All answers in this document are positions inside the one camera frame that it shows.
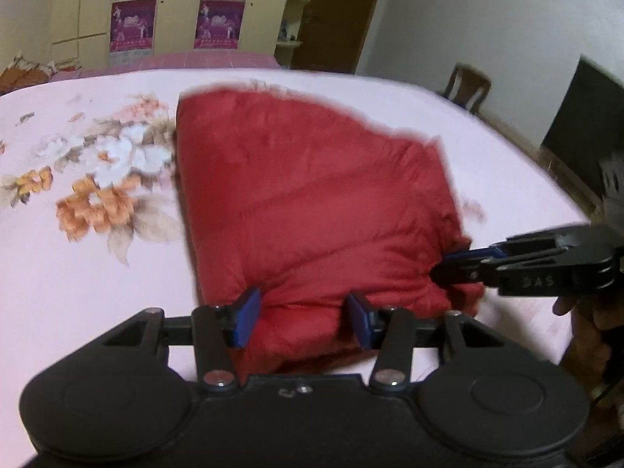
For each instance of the lower left purple poster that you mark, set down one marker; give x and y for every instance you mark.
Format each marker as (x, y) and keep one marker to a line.
(132, 25)

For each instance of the pink floral bed sheet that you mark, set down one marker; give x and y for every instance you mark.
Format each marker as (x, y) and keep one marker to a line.
(92, 231)

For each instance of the wooden chair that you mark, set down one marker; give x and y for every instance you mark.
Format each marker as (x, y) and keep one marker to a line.
(467, 88)

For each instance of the red puffer jacket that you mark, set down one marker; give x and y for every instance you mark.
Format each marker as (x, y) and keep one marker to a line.
(308, 203)

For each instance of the purple poster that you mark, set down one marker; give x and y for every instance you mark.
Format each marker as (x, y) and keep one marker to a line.
(218, 24)
(132, 25)

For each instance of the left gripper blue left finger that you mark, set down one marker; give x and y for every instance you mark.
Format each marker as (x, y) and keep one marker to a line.
(218, 330)

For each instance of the lower right purple poster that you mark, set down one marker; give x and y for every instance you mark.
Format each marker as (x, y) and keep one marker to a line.
(218, 24)

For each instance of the black television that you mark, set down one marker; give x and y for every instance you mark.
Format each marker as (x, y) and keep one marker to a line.
(588, 128)

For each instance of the orange patterned pillow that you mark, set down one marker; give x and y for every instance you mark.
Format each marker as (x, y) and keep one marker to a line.
(23, 73)

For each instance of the person right hand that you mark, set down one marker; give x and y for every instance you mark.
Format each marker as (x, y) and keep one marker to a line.
(587, 354)

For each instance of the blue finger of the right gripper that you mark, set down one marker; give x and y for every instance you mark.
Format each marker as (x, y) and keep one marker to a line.
(490, 252)
(452, 272)

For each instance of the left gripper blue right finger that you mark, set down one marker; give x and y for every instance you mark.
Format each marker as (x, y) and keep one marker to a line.
(389, 331)

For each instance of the corner open shelf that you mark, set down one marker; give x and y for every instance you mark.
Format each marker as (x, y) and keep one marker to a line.
(288, 40)

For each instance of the brown wooden door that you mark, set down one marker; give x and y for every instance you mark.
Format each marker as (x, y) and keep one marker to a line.
(332, 35)

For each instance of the cream wardrobe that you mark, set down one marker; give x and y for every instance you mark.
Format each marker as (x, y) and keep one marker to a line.
(78, 30)

